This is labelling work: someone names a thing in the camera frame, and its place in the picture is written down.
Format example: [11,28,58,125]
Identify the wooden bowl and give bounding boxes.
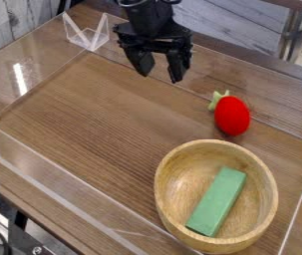
[154,139,279,254]

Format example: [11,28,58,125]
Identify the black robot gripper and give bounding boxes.
[114,0,192,84]

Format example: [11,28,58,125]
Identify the black table leg bracket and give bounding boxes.
[8,211,55,255]

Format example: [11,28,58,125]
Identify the clear acrylic tray walls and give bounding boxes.
[0,17,302,255]

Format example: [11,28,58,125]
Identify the metal stand in background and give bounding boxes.
[264,0,302,62]

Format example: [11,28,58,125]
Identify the green rectangular block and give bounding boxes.
[185,166,247,237]

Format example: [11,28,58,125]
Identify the red plush fruit green stem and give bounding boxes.
[208,91,251,136]

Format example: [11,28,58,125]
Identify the clear acrylic corner bracket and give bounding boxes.
[62,13,110,52]

